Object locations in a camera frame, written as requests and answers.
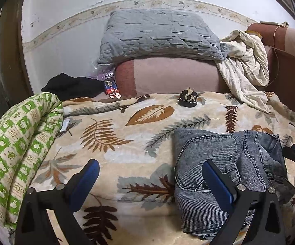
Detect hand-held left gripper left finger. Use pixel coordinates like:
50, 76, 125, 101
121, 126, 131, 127
14, 159, 101, 245

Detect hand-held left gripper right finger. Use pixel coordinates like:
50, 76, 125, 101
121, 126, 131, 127
202, 160, 287, 245

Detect grey denim pants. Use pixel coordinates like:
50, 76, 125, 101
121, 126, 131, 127
173, 128, 295, 240

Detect leaf printed blanket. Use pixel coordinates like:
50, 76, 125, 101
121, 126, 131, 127
0, 90, 295, 245

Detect small white packet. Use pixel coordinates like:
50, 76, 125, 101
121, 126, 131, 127
61, 117, 73, 133

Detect green patterned quilt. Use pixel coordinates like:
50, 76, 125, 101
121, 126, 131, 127
0, 92, 64, 229

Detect brown sofa armrest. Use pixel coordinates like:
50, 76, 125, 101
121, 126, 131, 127
247, 23, 295, 128

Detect red and blue card box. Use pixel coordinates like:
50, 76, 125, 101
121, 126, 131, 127
104, 80, 122, 99

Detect black cloth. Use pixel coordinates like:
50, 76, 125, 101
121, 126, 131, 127
41, 73, 106, 100

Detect clear plastic bag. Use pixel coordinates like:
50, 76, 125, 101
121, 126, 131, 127
88, 61, 116, 81

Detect cream floral sheet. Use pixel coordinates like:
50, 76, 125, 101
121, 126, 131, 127
216, 29, 272, 114

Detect pink and brown cushion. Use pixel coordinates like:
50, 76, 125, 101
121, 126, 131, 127
115, 57, 226, 98

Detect brown door with glass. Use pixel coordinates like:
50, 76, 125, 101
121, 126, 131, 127
0, 0, 33, 133

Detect flat grey object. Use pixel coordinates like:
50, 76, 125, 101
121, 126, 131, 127
259, 20, 289, 28

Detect grey quilted pillow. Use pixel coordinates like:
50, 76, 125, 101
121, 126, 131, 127
97, 9, 230, 65

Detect thin brown cord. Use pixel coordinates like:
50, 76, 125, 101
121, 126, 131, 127
266, 26, 283, 87

